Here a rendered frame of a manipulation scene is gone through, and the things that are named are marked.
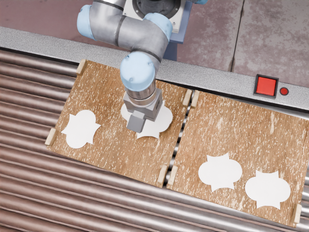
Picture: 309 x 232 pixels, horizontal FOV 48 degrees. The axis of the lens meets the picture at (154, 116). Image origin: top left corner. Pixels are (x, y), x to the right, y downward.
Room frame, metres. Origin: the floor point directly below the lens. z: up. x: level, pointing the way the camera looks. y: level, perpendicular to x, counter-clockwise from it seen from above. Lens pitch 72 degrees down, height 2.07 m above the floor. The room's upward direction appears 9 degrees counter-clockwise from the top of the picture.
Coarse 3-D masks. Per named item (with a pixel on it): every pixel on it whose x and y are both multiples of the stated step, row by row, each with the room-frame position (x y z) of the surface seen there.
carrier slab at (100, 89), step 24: (96, 72) 0.56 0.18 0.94; (72, 96) 0.48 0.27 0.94; (96, 96) 0.47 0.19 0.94; (120, 96) 0.46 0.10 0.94; (168, 96) 0.43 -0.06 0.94; (96, 120) 0.38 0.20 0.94; (120, 120) 0.37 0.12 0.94; (96, 144) 0.30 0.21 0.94; (120, 144) 0.29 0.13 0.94; (144, 144) 0.27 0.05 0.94; (168, 144) 0.26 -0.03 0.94; (120, 168) 0.21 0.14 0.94; (144, 168) 0.19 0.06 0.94
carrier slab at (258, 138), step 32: (192, 128) 0.30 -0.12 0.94; (224, 128) 0.28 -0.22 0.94; (256, 128) 0.26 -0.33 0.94; (288, 128) 0.25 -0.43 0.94; (192, 160) 0.19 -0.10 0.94; (256, 160) 0.16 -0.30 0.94; (288, 160) 0.15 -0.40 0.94; (192, 192) 0.09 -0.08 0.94; (224, 192) 0.08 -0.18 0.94; (288, 224) -0.04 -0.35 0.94
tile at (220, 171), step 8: (208, 160) 0.19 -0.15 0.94; (216, 160) 0.18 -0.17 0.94; (224, 160) 0.18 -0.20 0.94; (232, 160) 0.17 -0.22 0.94; (200, 168) 0.16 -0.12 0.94; (208, 168) 0.16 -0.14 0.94; (216, 168) 0.15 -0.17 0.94; (224, 168) 0.15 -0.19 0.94; (232, 168) 0.15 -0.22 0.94; (240, 168) 0.14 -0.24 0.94; (200, 176) 0.14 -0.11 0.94; (208, 176) 0.13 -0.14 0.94; (216, 176) 0.13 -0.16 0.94; (224, 176) 0.13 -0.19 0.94; (232, 176) 0.12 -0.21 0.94; (240, 176) 0.12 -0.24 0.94; (208, 184) 0.11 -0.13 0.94; (216, 184) 0.11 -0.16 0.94; (224, 184) 0.10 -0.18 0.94; (232, 184) 0.10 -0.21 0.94
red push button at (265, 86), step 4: (260, 80) 0.43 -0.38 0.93; (264, 80) 0.43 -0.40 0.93; (268, 80) 0.43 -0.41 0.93; (272, 80) 0.43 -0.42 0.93; (260, 84) 0.42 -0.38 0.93; (264, 84) 0.42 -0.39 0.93; (268, 84) 0.41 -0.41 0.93; (272, 84) 0.41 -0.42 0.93; (260, 88) 0.40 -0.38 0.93; (264, 88) 0.40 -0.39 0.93; (268, 88) 0.40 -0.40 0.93; (272, 88) 0.40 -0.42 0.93; (256, 92) 0.39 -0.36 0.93; (260, 92) 0.39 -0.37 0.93; (264, 92) 0.39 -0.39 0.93; (268, 92) 0.39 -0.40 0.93; (272, 92) 0.38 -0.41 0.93
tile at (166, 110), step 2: (164, 100) 0.40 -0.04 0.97; (164, 102) 0.40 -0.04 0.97; (162, 104) 0.39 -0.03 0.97; (162, 106) 0.38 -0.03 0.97; (160, 108) 0.38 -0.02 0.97; (162, 108) 0.38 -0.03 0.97; (164, 108) 0.37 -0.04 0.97; (166, 108) 0.37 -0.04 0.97; (160, 110) 0.37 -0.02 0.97; (162, 110) 0.37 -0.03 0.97; (164, 110) 0.37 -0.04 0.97; (166, 110) 0.37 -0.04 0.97; (168, 110) 0.36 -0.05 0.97; (170, 110) 0.36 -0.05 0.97; (166, 112) 0.36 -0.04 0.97; (168, 112) 0.36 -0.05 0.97; (170, 112) 0.36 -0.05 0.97; (168, 114) 0.35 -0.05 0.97; (170, 114) 0.35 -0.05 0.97; (170, 116) 0.34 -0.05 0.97; (170, 118) 0.34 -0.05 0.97; (170, 120) 0.33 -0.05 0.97; (170, 122) 0.32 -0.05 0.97
